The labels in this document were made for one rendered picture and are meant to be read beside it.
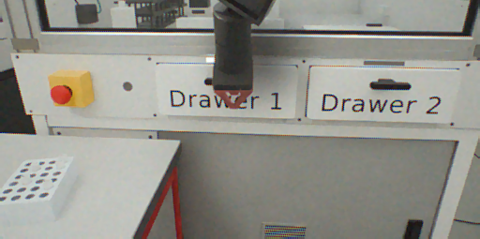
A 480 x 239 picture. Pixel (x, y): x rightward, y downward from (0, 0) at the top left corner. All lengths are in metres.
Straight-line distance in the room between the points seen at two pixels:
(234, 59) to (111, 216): 0.30
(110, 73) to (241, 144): 0.33
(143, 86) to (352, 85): 0.43
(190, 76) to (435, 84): 0.48
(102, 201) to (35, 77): 0.37
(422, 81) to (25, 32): 0.81
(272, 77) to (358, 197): 0.38
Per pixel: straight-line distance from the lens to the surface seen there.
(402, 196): 0.88
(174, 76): 0.68
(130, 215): 0.54
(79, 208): 0.58
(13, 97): 1.42
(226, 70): 0.53
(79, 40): 0.75
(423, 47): 0.73
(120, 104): 0.76
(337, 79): 0.67
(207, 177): 0.81
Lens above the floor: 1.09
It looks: 22 degrees down
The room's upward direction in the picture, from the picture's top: straight up
